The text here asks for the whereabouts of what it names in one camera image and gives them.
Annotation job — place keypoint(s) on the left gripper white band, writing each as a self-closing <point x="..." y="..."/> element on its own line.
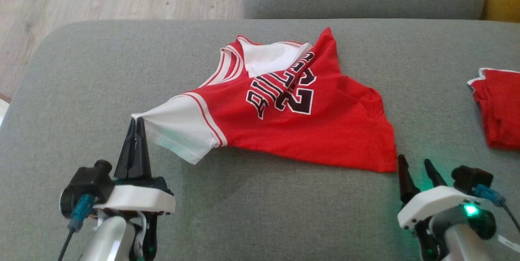
<point x="138" y="198"/>

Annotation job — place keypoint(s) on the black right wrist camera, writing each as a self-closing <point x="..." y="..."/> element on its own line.
<point x="471" y="179"/>

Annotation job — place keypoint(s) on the red shorts with white trim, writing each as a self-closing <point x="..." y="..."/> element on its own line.
<point x="501" y="110"/>

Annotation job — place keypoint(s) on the large grey sofa seat cushion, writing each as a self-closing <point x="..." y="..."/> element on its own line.
<point x="284" y="212"/>

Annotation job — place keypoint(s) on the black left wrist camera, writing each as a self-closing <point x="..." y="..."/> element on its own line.
<point x="85" y="183"/>

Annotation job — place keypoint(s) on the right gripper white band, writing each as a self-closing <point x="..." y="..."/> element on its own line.
<point x="434" y="204"/>

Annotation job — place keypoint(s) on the red Bulls jersey white sleeves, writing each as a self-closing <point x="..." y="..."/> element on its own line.
<point x="317" y="127"/>

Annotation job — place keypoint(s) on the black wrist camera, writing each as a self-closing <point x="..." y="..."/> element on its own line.
<point x="85" y="183"/>
<point x="471" y="179"/>

